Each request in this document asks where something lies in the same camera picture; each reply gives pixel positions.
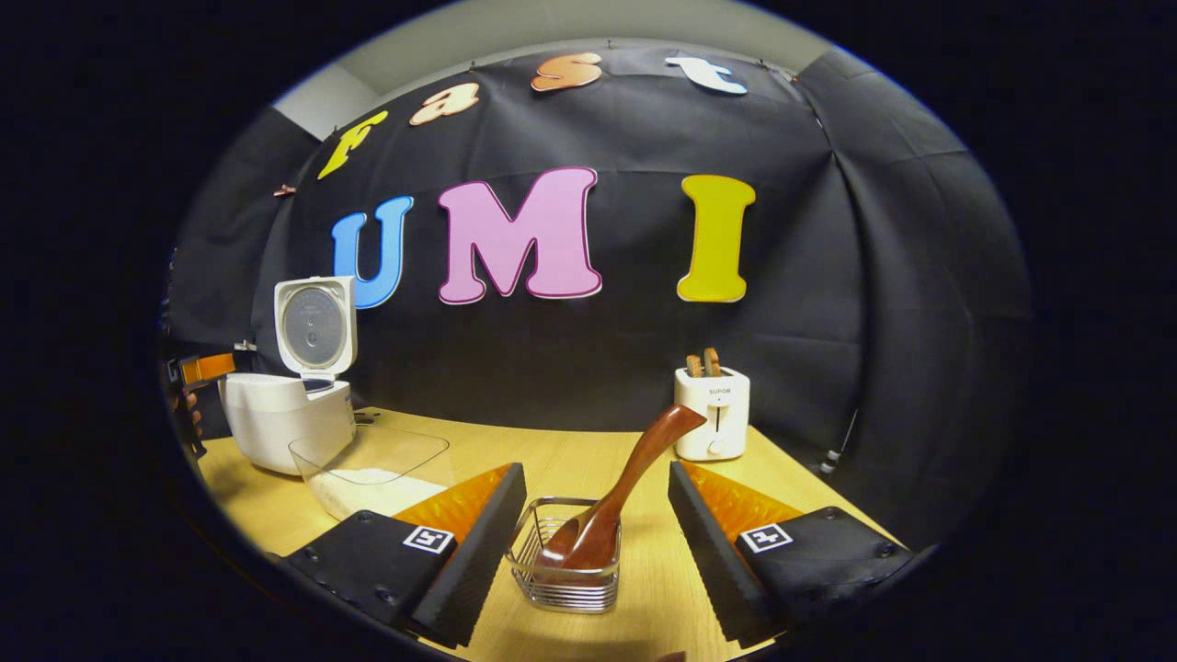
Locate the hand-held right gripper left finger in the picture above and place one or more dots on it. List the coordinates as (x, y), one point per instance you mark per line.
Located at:
(474, 561)

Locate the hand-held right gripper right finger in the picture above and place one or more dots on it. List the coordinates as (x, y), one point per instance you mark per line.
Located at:
(722, 561)

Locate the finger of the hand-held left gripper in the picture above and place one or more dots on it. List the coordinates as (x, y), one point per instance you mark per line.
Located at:
(207, 368)

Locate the white rice cooker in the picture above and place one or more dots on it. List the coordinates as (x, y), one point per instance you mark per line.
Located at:
(285, 423)

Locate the white rice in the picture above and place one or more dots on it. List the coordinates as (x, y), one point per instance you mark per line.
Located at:
(368, 487)

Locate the brown wooden spoon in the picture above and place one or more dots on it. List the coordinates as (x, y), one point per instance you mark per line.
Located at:
(634, 460)

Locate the white toaster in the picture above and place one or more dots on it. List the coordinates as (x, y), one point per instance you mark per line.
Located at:
(713, 423)

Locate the clear plastic container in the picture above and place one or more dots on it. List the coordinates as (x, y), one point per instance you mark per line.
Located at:
(386, 446)

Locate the brown toast slice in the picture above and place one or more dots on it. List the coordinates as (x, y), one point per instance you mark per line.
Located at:
(694, 367)
(713, 361)

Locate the black backdrop cloth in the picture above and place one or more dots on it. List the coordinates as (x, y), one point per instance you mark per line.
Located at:
(598, 368)

